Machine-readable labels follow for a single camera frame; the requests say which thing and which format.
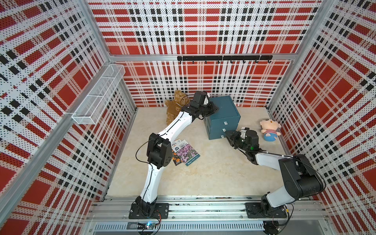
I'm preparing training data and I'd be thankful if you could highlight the orange flower seed bag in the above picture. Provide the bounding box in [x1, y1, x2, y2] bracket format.
[171, 139, 182, 165]

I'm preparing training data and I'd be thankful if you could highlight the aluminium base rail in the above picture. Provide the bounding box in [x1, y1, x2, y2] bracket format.
[83, 196, 334, 235]

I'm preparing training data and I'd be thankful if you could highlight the black hook rail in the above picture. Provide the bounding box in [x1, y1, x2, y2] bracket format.
[177, 55, 273, 62]

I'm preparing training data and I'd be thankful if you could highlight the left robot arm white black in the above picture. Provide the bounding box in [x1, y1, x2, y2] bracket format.
[135, 91, 218, 217]

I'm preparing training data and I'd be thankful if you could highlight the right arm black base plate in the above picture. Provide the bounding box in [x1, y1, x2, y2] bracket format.
[245, 202, 287, 218]

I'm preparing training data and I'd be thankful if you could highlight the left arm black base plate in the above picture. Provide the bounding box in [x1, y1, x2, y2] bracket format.
[128, 203, 169, 219]

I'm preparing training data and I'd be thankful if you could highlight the green circuit board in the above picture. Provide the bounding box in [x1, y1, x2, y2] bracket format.
[137, 222, 158, 230]

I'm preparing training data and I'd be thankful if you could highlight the purple flower seed bag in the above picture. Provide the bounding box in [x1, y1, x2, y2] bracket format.
[178, 140, 200, 166]

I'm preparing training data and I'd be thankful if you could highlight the teal drawer cabinet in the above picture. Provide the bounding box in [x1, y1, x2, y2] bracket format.
[204, 96, 241, 140]

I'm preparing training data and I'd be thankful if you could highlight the brown teddy bear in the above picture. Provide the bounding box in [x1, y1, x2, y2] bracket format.
[164, 90, 191, 125]

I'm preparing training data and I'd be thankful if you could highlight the pig plush toy striped shirt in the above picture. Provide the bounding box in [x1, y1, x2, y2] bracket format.
[260, 119, 282, 142]

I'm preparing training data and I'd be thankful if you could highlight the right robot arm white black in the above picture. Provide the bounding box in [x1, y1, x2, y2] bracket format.
[225, 128, 325, 215]

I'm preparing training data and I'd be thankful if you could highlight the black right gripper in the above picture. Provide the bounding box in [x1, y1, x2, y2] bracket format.
[225, 130, 250, 152]

